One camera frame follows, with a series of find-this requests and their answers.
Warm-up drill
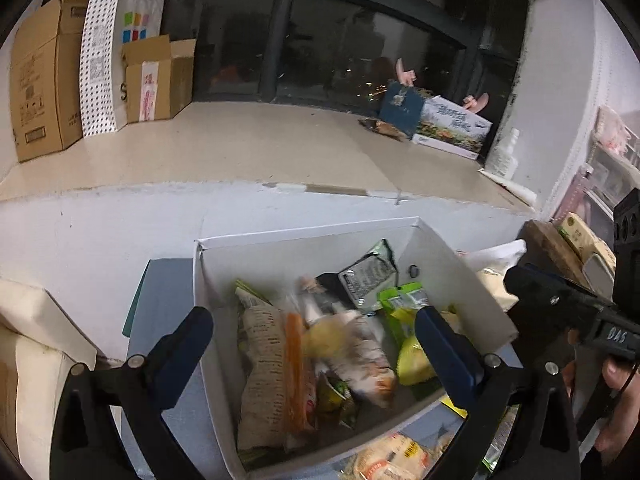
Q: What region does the dark window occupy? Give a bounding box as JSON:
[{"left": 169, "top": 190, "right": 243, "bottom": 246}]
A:
[{"left": 160, "top": 0, "right": 532, "bottom": 117}]

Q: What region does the clear bun packet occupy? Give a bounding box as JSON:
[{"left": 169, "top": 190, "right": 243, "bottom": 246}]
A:
[{"left": 299, "top": 274, "right": 351, "bottom": 357}]

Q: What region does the large cardboard box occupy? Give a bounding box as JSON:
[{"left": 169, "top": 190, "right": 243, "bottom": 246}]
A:
[{"left": 9, "top": 0, "right": 92, "bottom": 164}]

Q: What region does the landscape print box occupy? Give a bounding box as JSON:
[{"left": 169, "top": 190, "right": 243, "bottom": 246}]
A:
[{"left": 411, "top": 95, "right": 494, "bottom": 161}]

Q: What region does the cork top side table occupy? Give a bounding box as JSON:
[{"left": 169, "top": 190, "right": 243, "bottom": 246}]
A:
[{"left": 516, "top": 219, "right": 587, "bottom": 283}]

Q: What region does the white tube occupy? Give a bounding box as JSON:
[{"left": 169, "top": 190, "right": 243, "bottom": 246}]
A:
[{"left": 477, "top": 167, "right": 537, "bottom": 202}]

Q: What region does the grey green snack packet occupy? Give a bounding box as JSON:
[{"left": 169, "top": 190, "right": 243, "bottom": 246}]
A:
[{"left": 337, "top": 239, "right": 399, "bottom": 312}]

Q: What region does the yellow tissue pack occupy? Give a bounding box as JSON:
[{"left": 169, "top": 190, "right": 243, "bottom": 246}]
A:
[{"left": 456, "top": 239, "right": 527, "bottom": 312}]

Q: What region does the orange snack packet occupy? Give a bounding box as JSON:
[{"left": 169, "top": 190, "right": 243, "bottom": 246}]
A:
[{"left": 284, "top": 312, "right": 319, "bottom": 435}]

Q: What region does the pink floral cloth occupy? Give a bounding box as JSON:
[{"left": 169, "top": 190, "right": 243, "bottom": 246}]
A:
[{"left": 596, "top": 104, "right": 632, "bottom": 157}]

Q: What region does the large green packet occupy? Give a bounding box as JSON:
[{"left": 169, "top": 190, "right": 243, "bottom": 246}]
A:
[{"left": 378, "top": 282, "right": 437, "bottom": 347}]

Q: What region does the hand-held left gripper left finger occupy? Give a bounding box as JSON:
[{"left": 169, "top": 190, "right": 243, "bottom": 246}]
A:
[{"left": 50, "top": 305, "right": 216, "bottom": 480}]

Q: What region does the small open cardboard box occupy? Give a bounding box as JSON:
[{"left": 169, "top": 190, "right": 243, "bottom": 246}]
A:
[{"left": 121, "top": 34, "right": 197, "bottom": 124}]

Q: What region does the white drawer organizer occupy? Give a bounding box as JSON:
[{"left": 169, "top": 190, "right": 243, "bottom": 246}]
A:
[{"left": 580, "top": 104, "right": 640, "bottom": 218}]

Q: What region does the white plastic bottle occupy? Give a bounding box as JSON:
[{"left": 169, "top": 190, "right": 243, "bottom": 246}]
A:
[{"left": 487, "top": 128, "right": 521, "bottom": 179}]

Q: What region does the long beige snack packet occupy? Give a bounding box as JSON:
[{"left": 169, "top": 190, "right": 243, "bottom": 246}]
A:
[{"left": 235, "top": 280, "right": 301, "bottom": 453}]

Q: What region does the cream padded seat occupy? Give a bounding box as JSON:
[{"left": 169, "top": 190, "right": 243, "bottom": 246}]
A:
[{"left": 0, "top": 279, "right": 99, "bottom": 463}]

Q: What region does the dark blue box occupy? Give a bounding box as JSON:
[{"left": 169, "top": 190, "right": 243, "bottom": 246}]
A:
[{"left": 378, "top": 82, "right": 427, "bottom": 139}]

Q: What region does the pale yellow snack packet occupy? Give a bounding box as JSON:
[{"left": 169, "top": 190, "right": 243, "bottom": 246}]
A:
[{"left": 342, "top": 431, "right": 437, "bottom": 480}]

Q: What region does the white cardboard box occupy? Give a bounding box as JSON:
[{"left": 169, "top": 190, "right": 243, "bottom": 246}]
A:
[{"left": 192, "top": 216, "right": 519, "bottom": 480}]

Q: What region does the person's right hand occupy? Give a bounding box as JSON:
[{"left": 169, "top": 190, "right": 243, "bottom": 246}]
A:
[{"left": 562, "top": 357, "right": 640, "bottom": 456}]

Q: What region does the white grey desk clock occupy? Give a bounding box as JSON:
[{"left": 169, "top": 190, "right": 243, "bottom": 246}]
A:
[{"left": 581, "top": 251, "right": 616, "bottom": 287}]

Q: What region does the yellow carton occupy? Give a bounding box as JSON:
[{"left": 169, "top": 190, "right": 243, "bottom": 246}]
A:
[{"left": 556, "top": 211, "right": 616, "bottom": 267}]

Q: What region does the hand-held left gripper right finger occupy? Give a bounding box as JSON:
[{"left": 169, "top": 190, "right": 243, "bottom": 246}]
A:
[{"left": 415, "top": 305, "right": 582, "bottom": 480}]

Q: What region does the dark wrapper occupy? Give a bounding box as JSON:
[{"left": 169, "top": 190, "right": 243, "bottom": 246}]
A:
[{"left": 357, "top": 115, "right": 412, "bottom": 143}]

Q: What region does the beige packet with orange edges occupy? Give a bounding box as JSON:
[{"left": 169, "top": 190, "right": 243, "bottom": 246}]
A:
[{"left": 329, "top": 310, "right": 397, "bottom": 409}]

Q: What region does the green pea snack packet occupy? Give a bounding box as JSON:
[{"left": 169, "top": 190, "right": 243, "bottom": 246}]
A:
[{"left": 316, "top": 374, "right": 359, "bottom": 429}]

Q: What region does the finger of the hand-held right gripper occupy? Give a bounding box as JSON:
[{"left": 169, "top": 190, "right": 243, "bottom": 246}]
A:
[
  {"left": 504, "top": 263, "right": 617, "bottom": 332},
  {"left": 613, "top": 190, "right": 640, "bottom": 306}
]

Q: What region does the polka dot paper bag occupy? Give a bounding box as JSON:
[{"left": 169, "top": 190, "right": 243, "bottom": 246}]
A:
[{"left": 79, "top": 0, "right": 167, "bottom": 139}]

